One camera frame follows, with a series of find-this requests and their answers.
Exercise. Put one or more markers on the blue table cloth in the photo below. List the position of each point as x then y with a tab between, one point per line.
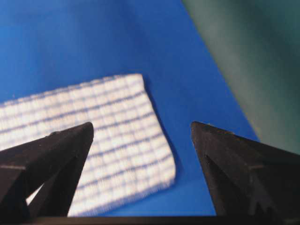
46	44

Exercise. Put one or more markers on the blue striped white towel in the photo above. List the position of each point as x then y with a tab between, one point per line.
130	157

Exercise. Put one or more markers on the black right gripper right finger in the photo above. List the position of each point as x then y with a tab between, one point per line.
246	177

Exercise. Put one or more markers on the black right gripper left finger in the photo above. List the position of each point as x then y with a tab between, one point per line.
39	178

